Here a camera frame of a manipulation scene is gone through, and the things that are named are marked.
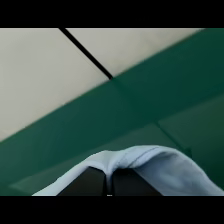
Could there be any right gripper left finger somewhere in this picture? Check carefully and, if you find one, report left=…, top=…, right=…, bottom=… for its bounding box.
left=57, top=166, right=108, bottom=197

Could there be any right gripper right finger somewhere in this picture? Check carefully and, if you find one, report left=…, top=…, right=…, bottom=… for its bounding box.
left=108, top=167, right=164, bottom=197

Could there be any light blue shirt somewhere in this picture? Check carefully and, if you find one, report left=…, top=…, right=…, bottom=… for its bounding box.
left=32, top=144, right=224, bottom=197

